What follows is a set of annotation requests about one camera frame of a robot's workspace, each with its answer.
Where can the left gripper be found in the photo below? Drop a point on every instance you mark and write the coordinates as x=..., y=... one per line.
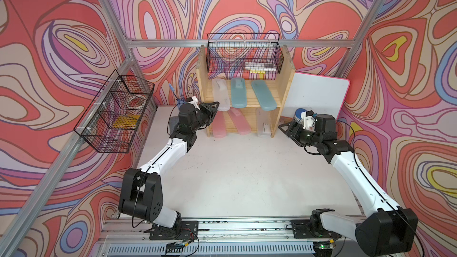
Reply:
x=209, y=116

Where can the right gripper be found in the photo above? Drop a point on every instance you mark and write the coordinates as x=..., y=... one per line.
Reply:
x=294, y=134

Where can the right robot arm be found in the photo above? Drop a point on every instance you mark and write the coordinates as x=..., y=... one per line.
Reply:
x=387, y=228

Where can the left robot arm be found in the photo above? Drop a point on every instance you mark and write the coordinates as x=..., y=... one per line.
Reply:
x=141, y=190

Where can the pencil tube blue lid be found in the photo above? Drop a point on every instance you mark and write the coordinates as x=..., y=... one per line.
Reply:
x=300, y=112

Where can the clear pencil case lower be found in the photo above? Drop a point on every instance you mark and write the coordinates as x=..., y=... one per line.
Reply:
x=263, y=123

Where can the box in shelf basket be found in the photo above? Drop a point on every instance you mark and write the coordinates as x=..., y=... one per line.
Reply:
x=256, y=67

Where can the grey felt eraser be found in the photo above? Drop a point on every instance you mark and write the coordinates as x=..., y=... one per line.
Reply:
x=174, y=120

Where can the tape roll in basket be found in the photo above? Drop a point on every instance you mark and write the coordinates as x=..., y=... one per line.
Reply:
x=136, y=102

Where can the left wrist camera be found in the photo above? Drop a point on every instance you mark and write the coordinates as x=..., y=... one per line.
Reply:
x=193, y=100

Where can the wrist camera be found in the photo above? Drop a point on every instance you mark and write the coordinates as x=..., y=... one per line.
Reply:
x=308, y=120
x=193, y=100

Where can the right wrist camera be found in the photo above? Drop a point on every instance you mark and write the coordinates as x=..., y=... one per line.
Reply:
x=308, y=120

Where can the white board pink frame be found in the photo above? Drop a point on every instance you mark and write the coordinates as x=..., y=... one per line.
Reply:
x=321, y=94

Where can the black wire basket on shelf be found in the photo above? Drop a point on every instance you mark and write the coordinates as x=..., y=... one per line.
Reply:
x=228, y=52

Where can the yellow item in wall basket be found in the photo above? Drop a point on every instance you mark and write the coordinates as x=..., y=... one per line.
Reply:
x=128, y=121

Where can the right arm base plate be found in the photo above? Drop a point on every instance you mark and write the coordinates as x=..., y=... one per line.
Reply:
x=303, y=229

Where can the black wire basket on wall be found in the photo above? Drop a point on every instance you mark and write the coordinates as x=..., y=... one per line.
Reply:
x=97, y=132

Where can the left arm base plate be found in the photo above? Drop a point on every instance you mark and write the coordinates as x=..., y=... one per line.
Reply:
x=185, y=230

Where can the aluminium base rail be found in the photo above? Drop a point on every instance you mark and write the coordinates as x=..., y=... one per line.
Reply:
x=222, y=237

